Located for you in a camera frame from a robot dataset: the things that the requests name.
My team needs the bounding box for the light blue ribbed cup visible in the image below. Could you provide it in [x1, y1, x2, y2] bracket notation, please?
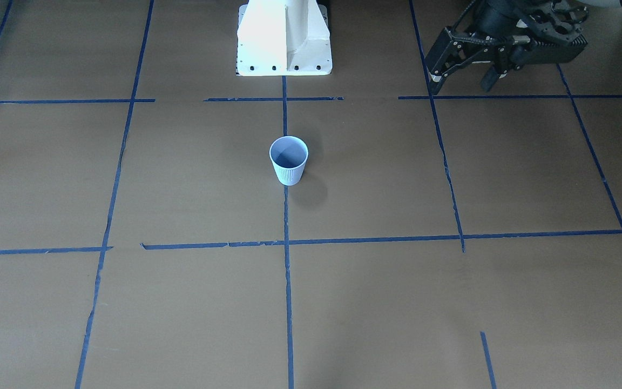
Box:
[269, 136, 309, 186]

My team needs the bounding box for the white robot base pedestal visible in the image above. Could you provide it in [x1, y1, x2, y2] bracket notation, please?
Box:
[235, 1, 333, 77]

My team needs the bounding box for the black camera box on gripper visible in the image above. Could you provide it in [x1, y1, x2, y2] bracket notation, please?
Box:
[522, 35, 589, 64]

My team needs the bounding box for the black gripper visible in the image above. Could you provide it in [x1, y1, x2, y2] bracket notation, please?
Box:
[425, 1, 589, 96]

